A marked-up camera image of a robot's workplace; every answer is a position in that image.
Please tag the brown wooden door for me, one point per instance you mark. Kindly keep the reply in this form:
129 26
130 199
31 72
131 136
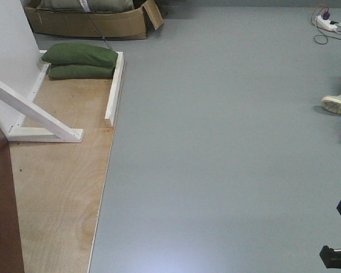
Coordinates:
11 257

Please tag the open cardboard box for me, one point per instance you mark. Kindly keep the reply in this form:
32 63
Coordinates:
132 24

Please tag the plywood base board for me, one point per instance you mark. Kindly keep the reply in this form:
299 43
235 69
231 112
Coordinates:
59 186

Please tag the lower green sandbag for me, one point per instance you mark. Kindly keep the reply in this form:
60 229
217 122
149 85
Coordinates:
62 72

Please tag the green sandbag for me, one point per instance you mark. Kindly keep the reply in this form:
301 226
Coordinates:
62 72
77 53

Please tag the upper green sandbag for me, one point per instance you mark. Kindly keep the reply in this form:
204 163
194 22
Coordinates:
77 53

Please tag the large olive woven sack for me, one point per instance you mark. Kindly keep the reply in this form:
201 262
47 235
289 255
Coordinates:
88 6

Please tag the white sneaker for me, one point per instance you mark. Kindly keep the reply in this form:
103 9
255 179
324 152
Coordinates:
332 103

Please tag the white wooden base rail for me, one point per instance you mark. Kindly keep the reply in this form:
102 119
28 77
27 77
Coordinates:
116 85

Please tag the white wooden door frame stand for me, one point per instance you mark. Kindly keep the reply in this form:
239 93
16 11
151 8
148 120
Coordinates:
22 73

